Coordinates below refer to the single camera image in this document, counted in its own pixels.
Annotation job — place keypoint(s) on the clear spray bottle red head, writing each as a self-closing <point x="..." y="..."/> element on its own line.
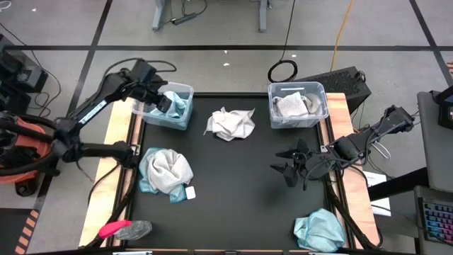
<point x="113" y="228"/>

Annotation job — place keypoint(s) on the gray microfiber towel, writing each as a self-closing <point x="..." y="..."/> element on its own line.
<point x="314" y="102"/>
<point x="168" y="171"/>
<point x="292" y="106"/>
<point x="230" y="124"/>

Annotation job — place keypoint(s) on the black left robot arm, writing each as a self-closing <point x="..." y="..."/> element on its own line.
<point x="106" y="93"/>

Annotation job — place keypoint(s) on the black equipment box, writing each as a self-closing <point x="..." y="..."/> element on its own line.
<point x="21" y="74"/>

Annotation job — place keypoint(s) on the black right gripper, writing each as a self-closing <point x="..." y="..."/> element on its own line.
<point x="318" y="165"/>

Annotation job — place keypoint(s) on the black metal bar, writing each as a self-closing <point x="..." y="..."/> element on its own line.
<point x="400" y="182"/>

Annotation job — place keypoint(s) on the white paper sheet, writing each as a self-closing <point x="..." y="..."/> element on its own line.
<point x="373" y="178"/>

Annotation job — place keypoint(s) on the light blue microfiber towel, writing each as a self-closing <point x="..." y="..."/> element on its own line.
<point x="178" y="106"/>
<point x="145" y="177"/>
<point x="318" y="230"/>

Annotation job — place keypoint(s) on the black monitor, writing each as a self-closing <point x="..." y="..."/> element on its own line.
<point x="446" y="113"/>

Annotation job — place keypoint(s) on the orange and black machine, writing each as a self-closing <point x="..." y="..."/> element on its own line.
<point x="24" y="141"/>

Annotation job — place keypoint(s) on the backlit rainbow keyboard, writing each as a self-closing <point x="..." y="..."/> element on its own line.
<point x="439" y="219"/>

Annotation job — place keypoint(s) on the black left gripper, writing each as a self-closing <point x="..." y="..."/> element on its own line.
<point x="150" y="90"/>

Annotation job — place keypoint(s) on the white paper towel label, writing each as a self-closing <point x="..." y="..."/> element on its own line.
<point x="190" y="193"/>

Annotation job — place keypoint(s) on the gray desk leg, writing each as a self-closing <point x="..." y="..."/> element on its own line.
<point x="263" y="17"/>
<point x="159" y="17"/>

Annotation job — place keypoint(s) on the gray desk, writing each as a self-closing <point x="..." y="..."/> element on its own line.
<point x="435" y="152"/>

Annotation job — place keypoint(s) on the clear plastic storage bin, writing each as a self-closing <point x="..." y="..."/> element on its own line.
<point x="177" y="124"/>
<point x="301" y="123"/>

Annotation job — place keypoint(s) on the black computer tower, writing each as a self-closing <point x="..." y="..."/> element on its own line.
<point x="339" y="83"/>

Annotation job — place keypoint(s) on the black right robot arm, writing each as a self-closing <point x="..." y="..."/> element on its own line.
<point x="368" y="136"/>

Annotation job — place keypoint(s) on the light wooden table side board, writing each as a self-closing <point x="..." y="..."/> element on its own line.
<point x="117" y="124"/>
<point x="338" y="106"/>

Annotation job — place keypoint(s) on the black power strip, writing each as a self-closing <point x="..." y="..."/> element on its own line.
<point x="184" y="18"/>

